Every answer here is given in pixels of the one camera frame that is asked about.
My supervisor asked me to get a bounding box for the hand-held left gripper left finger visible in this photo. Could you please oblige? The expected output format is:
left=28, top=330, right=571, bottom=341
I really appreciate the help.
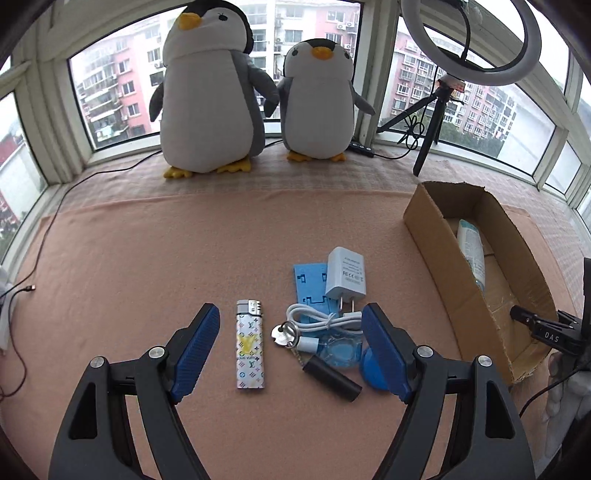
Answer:
left=48, top=303, right=221, bottom=480

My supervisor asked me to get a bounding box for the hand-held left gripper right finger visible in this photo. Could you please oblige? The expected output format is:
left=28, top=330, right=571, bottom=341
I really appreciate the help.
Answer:
left=361, top=303, right=539, bottom=480

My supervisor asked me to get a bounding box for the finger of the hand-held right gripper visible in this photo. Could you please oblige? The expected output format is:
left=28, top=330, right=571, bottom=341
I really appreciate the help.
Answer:
left=510, top=305, right=542, bottom=331

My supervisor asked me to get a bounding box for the blue round lid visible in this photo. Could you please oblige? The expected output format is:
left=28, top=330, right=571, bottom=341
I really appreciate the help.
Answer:
left=360, top=346, right=393, bottom=393

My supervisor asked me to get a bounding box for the clear blue bottle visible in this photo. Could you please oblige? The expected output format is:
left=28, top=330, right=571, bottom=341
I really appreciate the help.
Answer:
left=307, top=329, right=365, bottom=370

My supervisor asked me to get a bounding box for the white patterned lighter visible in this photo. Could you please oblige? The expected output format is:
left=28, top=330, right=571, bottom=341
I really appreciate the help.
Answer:
left=235, top=299, right=267, bottom=391

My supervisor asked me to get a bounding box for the cardboard box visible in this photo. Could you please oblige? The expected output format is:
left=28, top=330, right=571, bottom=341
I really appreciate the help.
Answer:
left=403, top=181, right=559, bottom=386

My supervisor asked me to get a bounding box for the white usb cable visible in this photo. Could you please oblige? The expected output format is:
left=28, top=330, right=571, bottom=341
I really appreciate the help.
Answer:
left=285, top=302, right=365, bottom=333

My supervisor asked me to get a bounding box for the blue plastic phone stand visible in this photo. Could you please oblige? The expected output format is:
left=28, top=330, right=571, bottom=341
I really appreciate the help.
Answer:
left=293, top=262, right=338, bottom=324

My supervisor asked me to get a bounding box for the person's right hand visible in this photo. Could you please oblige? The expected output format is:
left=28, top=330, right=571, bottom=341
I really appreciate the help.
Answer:
left=547, top=351, right=583, bottom=418

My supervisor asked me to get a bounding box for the white squeeze tube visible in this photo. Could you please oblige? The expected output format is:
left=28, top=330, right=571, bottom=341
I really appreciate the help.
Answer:
left=456, top=220, right=488, bottom=289

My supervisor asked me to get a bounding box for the checked pink cloth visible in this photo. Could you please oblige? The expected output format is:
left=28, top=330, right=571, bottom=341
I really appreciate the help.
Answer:
left=60, top=143, right=580, bottom=259

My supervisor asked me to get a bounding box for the black tripod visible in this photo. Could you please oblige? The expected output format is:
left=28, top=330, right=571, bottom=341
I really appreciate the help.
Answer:
left=376, top=78, right=465, bottom=177

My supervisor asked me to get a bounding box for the large penguin plush toy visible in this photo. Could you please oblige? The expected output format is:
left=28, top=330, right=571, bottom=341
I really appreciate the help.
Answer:
left=149, top=0, right=280, bottom=180

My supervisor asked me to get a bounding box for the small penguin plush toy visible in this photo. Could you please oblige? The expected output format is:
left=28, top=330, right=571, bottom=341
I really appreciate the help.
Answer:
left=264, top=39, right=377, bottom=163

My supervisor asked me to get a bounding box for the keychain with black cylinder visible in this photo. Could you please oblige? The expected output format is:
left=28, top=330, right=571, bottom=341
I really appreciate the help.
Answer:
left=271, top=322, right=363, bottom=403

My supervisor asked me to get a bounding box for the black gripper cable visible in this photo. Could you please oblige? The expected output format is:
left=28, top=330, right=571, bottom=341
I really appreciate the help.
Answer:
left=518, top=381, right=557, bottom=418

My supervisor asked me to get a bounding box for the white wall charger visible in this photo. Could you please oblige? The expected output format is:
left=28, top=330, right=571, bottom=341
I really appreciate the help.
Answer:
left=325, top=246, right=368, bottom=319

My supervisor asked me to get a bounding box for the thin black cable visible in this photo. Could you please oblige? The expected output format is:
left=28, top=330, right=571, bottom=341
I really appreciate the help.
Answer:
left=0, top=285, right=35, bottom=398

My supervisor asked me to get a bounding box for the long black usb cable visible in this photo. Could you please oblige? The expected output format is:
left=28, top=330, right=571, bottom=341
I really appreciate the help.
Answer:
left=14, top=141, right=266, bottom=294

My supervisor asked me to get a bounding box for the black ring light cable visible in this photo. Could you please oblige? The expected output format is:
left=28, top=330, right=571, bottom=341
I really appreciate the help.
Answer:
left=369, top=0, right=474, bottom=161

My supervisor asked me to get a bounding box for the white ring light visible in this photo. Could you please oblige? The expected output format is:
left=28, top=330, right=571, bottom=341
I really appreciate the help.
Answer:
left=400, top=0, right=542, bottom=87

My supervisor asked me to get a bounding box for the white window frame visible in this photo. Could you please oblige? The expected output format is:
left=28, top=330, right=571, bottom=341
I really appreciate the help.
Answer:
left=0, top=0, right=591, bottom=259

